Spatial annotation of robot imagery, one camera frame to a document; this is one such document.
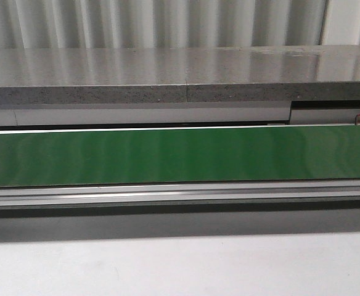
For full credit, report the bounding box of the grey stone counter ledge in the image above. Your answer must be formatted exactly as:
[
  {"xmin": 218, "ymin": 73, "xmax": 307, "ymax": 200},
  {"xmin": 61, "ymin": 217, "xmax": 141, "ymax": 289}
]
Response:
[{"xmin": 0, "ymin": 44, "xmax": 360, "ymax": 126}]

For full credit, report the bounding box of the aluminium conveyor frame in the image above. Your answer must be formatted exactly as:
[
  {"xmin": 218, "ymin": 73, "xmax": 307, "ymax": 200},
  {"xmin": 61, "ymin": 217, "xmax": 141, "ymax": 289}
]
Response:
[{"xmin": 0, "ymin": 126, "xmax": 360, "ymax": 209}]

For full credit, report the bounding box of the green conveyor belt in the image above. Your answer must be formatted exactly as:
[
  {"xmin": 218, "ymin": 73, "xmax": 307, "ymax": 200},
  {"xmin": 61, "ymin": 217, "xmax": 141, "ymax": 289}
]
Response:
[{"xmin": 0, "ymin": 125, "xmax": 360, "ymax": 187}]

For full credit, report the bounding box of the white pleated curtain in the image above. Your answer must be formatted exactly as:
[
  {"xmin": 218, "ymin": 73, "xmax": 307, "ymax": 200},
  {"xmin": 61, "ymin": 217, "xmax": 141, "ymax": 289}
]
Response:
[{"xmin": 0, "ymin": 1, "xmax": 360, "ymax": 49}]

